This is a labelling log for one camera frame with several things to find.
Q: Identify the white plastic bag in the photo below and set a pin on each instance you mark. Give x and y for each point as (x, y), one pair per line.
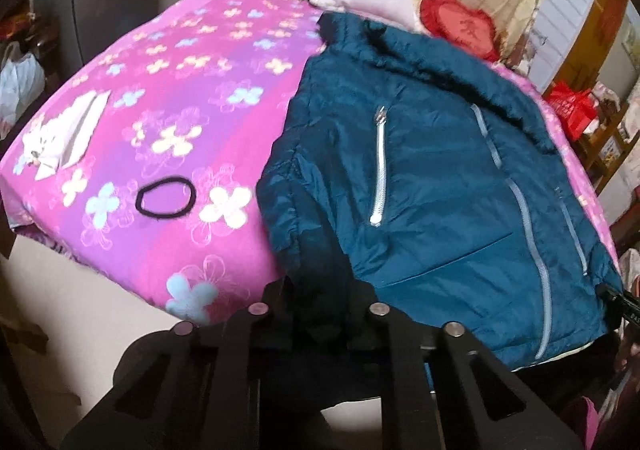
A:
(20, 85)

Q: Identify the red heart-shaped pillow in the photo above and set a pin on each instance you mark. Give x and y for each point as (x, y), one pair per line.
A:
(457, 25)

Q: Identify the pink floral bed blanket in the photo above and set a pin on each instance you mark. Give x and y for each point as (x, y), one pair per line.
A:
(175, 80)

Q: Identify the dark blue padded jacket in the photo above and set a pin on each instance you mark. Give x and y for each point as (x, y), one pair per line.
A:
(425, 180)

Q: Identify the wooden shelf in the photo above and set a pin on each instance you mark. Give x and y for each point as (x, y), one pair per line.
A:
(607, 140)

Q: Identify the white folded cloth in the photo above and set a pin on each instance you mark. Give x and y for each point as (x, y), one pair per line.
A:
(65, 130)

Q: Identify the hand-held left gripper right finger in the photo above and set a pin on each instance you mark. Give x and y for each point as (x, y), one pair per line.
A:
(425, 370)

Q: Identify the red shopping bag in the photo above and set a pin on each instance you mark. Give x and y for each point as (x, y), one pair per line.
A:
(570, 108)

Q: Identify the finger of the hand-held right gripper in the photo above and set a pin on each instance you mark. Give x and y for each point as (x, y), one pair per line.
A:
(622, 302)

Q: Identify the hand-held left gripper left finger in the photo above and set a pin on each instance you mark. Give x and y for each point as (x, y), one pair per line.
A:
(230, 360)

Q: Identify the wooden door frame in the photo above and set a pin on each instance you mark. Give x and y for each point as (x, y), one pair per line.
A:
(595, 30)

